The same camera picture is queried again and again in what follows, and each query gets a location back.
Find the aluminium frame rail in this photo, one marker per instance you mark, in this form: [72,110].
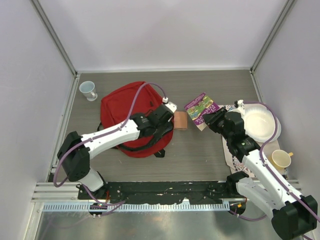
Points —
[70,191]

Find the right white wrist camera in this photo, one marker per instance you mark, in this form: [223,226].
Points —
[239,106]

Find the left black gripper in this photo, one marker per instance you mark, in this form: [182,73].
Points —
[160,132]

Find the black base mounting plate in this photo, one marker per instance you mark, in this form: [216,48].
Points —
[166,192]

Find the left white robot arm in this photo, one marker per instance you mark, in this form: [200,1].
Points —
[137,133]

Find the cream yellow mug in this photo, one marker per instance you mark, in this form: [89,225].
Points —
[281,159]

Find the purple cover book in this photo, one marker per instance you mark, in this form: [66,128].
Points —
[200,106]

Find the slotted cable duct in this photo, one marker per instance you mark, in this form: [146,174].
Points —
[185,206]

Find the tan leather wallet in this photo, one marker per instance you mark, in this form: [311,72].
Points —
[180,120]

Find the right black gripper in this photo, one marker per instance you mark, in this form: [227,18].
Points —
[212,118]

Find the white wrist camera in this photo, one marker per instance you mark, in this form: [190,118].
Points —
[169,105]
[239,106]

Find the translucent plastic cup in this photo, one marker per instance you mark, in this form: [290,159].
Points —
[88,89]

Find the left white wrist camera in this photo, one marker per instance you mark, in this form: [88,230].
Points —
[169,105]

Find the white paper plate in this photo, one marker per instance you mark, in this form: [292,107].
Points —
[259,122]

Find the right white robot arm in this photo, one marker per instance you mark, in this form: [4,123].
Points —
[291,213]

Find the red backpack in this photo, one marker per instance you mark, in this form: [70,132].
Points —
[114,109]

